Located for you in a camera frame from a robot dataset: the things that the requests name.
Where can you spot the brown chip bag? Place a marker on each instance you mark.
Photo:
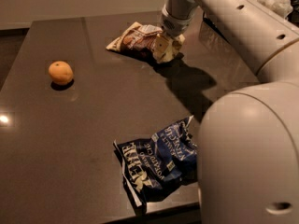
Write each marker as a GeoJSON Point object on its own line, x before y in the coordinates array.
{"type": "Point", "coordinates": [138, 41]}

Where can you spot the orange fruit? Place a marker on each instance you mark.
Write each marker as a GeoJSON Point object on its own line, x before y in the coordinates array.
{"type": "Point", "coordinates": [61, 73]}

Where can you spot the metal cup with packets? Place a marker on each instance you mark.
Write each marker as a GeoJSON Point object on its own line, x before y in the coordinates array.
{"type": "Point", "coordinates": [281, 7]}

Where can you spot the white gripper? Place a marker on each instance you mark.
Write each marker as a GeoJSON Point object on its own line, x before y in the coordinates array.
{"type": "Point", "coordinates": [175, 26]}

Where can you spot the blue chip bag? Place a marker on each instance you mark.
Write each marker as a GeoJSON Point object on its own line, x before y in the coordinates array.
{"type": "Point", "coordinates": [154, 168]}

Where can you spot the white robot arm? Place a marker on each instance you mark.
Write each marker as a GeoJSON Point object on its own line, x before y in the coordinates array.
{"type": "Point", "coordinates": [248, 159]}

